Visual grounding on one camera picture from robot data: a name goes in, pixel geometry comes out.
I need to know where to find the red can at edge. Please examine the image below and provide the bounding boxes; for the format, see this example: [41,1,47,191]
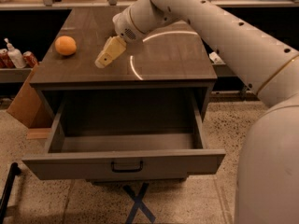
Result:
[0,49,15,68]

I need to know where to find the grey left shelf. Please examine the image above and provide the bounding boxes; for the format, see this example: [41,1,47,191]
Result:
[0,68,32,83]

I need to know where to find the grey shelf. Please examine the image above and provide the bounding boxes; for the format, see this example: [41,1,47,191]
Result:
[0,68,32,83]
[212,63,235,77]

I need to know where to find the brown cardboard box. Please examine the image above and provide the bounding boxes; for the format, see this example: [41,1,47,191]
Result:
[7,65,52,129]

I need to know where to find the red soda can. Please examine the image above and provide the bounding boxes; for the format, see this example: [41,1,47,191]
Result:
[23,51,38,67]

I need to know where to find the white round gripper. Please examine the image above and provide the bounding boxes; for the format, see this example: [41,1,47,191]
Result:
[94,6,146,68]

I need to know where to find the open grey top drawer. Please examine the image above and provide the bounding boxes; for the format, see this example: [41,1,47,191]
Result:
[23,89,225,182]

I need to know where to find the grey right shelf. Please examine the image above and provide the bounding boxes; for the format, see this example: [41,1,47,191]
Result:
[212,63,235,77]

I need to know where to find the folded white cloth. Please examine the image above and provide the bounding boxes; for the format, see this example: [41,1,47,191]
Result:
[209,52,223,63]

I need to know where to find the black drawer handle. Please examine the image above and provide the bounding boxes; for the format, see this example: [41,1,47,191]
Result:
[110,161,143,174]

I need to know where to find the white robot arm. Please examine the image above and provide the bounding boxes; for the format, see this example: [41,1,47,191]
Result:
[95,0,299,224]

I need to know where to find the black left base leg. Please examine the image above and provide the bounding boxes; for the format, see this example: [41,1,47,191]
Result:
[0,162,21,224]

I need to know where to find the orange fruit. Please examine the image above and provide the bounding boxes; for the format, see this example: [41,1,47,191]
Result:
[54,35,77,56]

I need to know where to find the grey drawer cabinet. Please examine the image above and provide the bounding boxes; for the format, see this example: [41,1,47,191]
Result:
[31,7,217,115]

